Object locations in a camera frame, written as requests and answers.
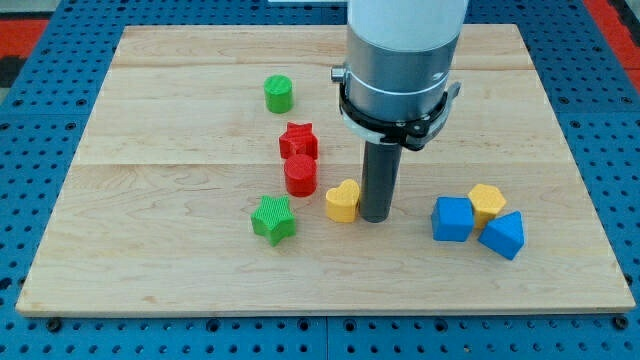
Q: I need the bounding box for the yellow heart block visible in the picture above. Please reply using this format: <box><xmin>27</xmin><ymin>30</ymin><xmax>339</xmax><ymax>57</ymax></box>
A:
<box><xmin>325</xmin><ymin>179</ymin><xmax>360</xmax><ymax>223</ymax></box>

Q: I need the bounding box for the green star block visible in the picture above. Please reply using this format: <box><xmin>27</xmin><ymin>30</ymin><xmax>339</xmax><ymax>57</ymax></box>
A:
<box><xmin>251</xmin><ymin>195</ymin><xmax>297</xmax><ymax>247</ymax></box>

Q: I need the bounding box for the blue pentagon block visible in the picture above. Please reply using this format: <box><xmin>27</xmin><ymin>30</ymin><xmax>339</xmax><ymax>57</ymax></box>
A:
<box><xmin>478</xmin><ymin>211</ymin><xmax>525</xmax><ymax>260</ymax></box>

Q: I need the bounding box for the green cylinder block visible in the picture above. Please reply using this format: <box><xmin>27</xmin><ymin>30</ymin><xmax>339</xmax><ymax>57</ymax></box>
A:
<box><xmin>263</xmin><ymin>74</ymin><xmax>294</xmax><ymax>114</ymax></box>

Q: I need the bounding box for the light wooden board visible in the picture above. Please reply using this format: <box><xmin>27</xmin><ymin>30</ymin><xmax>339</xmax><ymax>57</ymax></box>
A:
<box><xmin>16</xmin><ymin>24</ymin><xmax>635</xmax><ymax>318</ymax></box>

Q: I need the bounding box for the red star block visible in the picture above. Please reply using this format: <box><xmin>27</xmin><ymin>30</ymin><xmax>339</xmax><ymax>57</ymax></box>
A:
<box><xmin>278</xmin><ymin>122</ymin><xmax>319</xmax><ymax>160</ymax></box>

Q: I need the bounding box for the red cylinder block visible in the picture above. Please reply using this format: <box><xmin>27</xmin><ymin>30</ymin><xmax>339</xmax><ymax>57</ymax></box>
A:
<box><xmin>283</xmin><ymin>154</ymin><xmax>317</xmax><ymax>197</ymax></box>

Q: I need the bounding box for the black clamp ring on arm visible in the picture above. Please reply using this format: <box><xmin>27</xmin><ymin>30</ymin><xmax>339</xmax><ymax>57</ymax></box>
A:
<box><xmin>338</xmin><ymin>81</ymin><xmax>462</xmax><ymax>153</ymax></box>

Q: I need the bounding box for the blue cube block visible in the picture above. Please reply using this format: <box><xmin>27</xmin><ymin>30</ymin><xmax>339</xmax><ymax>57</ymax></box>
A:
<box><xmin>431</xmin><ymin>196</ymin><xmax>474</xmax><ymax>242</ymax></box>

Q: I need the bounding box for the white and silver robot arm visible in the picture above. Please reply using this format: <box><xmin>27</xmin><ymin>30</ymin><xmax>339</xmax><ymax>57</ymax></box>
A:
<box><xmin>344</xmin><ymin>0</ymin><xmax>468</xmax><ymax>122</ymax></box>

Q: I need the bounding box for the yellow hexagon block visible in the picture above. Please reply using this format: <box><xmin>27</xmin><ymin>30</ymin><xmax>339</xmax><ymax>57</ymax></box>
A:
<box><xmin>467</xmin><ymin>184</ymin><xmax>507</xmax><ymax>229</ymax></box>

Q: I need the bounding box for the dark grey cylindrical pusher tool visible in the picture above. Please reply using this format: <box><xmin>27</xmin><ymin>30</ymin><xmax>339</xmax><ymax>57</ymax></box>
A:
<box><xmin>359</xmin><ymin>142</ymin><xmax>402</xmax><ymax>223</ymax></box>

